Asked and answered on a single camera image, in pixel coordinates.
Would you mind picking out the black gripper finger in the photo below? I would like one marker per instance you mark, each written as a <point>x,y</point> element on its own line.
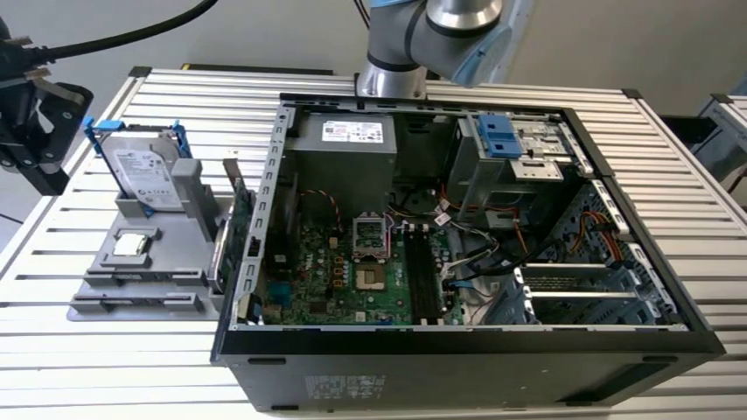
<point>70,127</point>

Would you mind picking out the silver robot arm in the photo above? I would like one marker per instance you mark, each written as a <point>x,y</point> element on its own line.
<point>403,44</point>

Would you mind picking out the hard disk in blue carrier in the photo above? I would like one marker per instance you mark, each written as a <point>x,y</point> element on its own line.
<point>141,170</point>

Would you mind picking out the silver CPU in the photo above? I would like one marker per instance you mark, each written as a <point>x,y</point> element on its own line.
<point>131,245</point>

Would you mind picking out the grey parts rack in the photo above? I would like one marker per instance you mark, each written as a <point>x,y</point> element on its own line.
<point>170,245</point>

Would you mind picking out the green graphics card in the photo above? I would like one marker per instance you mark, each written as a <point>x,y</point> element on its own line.
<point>234,245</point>

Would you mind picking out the grey power supply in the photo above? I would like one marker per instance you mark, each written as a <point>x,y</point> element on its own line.
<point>345,175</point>

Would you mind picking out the CPU socket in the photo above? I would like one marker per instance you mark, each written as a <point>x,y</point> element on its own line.
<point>371,275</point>

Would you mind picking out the green motherboard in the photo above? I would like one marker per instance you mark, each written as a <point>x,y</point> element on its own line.
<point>391,302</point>

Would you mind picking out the blue plastic latch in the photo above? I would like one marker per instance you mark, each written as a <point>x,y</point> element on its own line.
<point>497,135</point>

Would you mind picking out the grey metal disk bay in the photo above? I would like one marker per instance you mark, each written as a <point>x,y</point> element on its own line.
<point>497,184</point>

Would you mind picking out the black PC case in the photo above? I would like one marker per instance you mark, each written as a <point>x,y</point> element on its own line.
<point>409,385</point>

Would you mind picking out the silver perforated disk bay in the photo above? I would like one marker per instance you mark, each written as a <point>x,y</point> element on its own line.
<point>584,295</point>

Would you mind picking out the black box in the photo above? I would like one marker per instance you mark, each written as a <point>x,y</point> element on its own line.
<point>686,131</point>

